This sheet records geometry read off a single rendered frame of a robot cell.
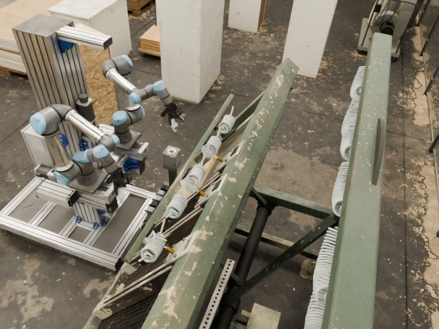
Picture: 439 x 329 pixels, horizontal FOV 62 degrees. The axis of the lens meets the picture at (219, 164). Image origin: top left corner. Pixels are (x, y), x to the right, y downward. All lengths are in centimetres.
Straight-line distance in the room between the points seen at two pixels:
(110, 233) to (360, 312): 281
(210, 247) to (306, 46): 497
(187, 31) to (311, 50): 214
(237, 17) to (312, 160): 371
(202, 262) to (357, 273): 51
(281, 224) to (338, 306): 294
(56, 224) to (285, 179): 243
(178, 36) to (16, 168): 244
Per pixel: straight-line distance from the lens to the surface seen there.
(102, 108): 454
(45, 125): 238
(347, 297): 98
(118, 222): 358
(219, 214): 139
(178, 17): 474
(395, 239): 418
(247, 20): 739
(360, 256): 106
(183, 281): 123
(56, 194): 291
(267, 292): 344
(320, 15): 583
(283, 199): 302
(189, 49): 484
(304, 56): 609
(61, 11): 571
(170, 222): 222
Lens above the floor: 302
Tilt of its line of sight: 44 degrees down
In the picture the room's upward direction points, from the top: 5 degrees clockwise
